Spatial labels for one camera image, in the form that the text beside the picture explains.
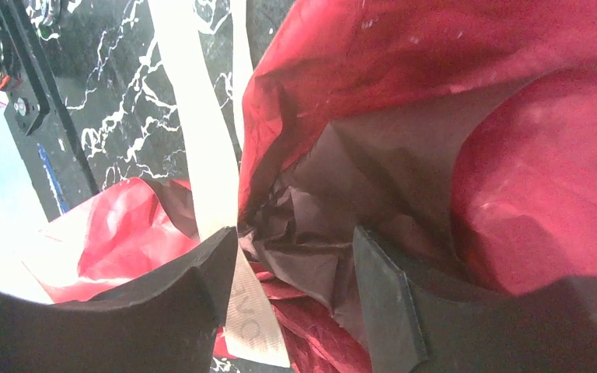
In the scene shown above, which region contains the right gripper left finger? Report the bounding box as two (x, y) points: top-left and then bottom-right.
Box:
(0, 227), (237, 372)

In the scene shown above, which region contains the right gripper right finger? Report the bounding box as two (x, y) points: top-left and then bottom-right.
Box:
(353, 227), (597, 372)

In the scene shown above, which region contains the cream ribbon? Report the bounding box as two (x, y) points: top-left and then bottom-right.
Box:
(0, 0), (292, 369)

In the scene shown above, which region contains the red flower bouquet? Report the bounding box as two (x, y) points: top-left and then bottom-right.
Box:
(20, 0), (597, 373)

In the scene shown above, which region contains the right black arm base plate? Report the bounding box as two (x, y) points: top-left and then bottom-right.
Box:
(0, 1), (99, 220)

